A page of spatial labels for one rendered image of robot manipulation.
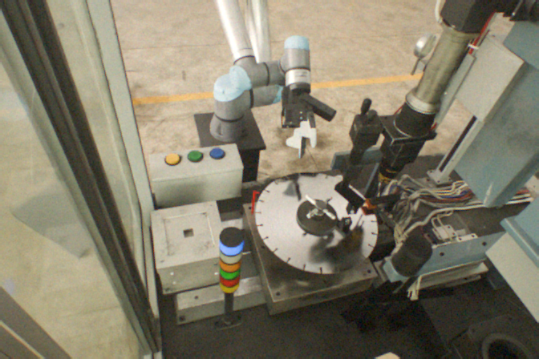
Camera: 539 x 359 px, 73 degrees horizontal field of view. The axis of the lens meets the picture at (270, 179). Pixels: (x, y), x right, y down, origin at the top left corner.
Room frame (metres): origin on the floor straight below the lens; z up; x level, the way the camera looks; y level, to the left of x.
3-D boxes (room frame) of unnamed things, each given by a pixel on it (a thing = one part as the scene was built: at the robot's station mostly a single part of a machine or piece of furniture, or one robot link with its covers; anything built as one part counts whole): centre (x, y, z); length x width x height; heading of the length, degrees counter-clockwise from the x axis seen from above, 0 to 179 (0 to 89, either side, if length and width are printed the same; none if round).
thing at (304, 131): (0.78, -0.08, 1.08); 0.09 x 0.06 x 0.03; 13
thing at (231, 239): (0.37, 0.05, 1.14); 0.05 x 0.04 x 0.03; 23
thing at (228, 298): (0.37, 0.05, 0.86); 0.02 x 0.02 x 0.22
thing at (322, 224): (0.60, -0.14, 0.96); 0.11 x 0.11 x 0.03
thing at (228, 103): (1.13, 0.19, 0.91); 0.13 x 0.12 x 0.14; 120
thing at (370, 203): (0.68, -0.32, 0.95); 0.10 x 0.03 x 0.07; 113
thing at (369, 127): (0.65, -0.20, 1.17); 0.06 x 0.05 x 0.20; 104
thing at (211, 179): (0.79, 0.24, 0.82); 0.28 x 0.11 x 0.15; 113
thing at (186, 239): (0.52, 0.19, 0.82); 0.18 x 0.18 x 0.15; 23
